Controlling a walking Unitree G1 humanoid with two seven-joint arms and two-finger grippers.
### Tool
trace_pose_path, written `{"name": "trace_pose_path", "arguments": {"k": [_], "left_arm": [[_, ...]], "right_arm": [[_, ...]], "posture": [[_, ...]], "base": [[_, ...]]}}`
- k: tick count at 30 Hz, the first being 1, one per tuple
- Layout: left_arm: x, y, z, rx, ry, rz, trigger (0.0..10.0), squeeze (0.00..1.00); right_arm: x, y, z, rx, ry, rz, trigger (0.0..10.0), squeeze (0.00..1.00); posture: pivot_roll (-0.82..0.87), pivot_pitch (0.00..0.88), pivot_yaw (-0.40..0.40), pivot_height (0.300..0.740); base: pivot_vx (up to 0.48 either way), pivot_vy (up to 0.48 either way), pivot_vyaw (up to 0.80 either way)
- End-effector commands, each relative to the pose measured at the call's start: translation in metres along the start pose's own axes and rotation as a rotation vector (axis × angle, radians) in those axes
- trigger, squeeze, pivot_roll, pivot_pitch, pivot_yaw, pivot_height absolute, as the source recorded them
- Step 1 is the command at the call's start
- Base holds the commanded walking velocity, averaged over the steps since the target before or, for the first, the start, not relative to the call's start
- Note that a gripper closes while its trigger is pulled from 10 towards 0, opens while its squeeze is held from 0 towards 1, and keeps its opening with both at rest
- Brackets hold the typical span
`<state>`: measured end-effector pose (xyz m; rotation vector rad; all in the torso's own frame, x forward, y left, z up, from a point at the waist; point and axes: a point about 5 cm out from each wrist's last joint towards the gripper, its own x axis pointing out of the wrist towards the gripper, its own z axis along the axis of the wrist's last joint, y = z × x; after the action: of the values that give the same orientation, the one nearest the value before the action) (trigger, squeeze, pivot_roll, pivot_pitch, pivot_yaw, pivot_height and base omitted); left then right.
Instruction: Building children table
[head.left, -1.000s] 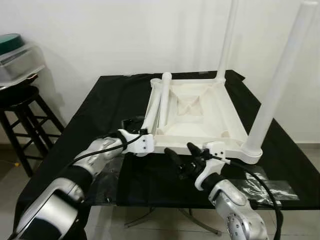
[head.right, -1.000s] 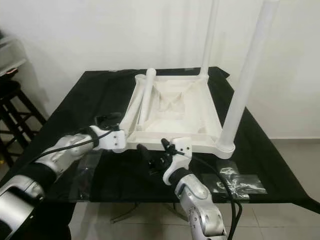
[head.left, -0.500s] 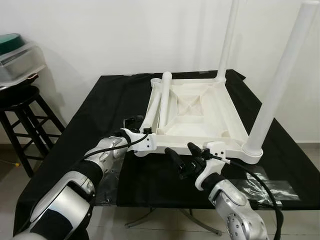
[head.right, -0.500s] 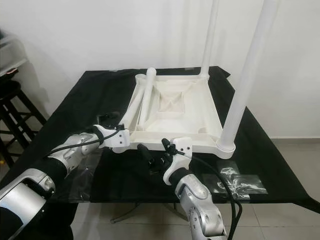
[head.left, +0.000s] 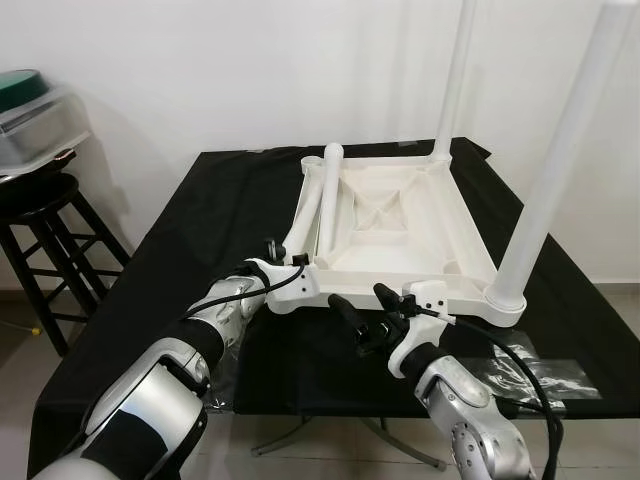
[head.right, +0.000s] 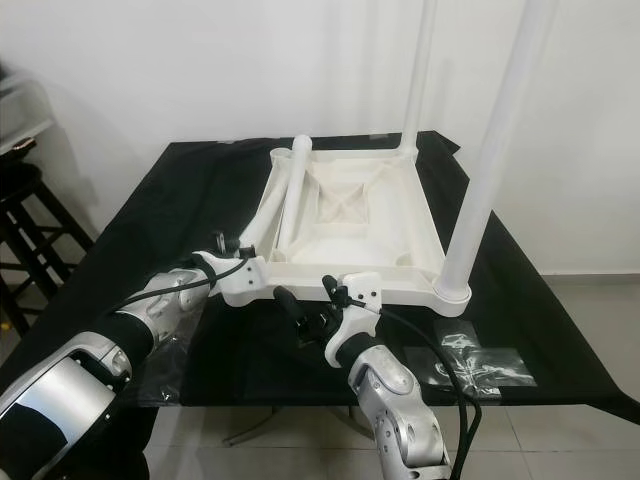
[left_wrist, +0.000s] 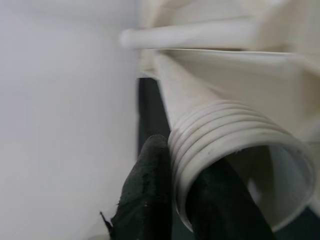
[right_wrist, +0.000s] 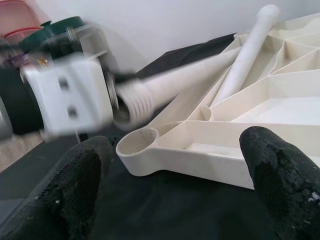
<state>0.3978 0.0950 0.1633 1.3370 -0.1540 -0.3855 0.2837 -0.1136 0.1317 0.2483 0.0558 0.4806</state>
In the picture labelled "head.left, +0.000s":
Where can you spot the clear tape cross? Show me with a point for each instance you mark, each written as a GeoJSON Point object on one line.
{"type": "Point", "coordinates": [520, 375]}

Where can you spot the clear plastic storage container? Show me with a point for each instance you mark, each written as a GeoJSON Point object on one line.
{"type": "Point", "coordinates": [40, 125]}

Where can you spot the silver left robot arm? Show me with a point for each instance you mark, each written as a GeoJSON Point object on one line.
{"type": "Point", "coordinates": [150, 400]}

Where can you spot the green pot lid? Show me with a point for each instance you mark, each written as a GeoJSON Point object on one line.
{"type": "Point", "coordinates": [20, 88]}

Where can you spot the white plastic children table top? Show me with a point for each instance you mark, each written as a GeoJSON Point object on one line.
{"type": "Point", "coordinates": [400, 250]}

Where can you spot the clear tape strip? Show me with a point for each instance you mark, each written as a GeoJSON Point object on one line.
{"type": "Point", "coordinates": [225, 370]}

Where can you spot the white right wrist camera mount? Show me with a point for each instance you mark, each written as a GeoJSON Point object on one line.
{"type": "Point", "coordinates": [420, 335]}

